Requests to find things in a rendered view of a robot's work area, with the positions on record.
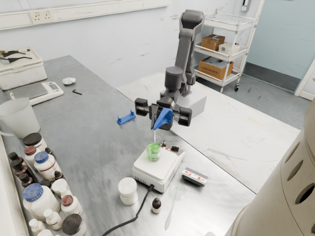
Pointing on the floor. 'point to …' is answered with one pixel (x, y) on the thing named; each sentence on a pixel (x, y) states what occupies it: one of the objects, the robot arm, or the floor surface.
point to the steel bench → (120, 162)
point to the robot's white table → (226, 131)
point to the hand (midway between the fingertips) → (156, 121)
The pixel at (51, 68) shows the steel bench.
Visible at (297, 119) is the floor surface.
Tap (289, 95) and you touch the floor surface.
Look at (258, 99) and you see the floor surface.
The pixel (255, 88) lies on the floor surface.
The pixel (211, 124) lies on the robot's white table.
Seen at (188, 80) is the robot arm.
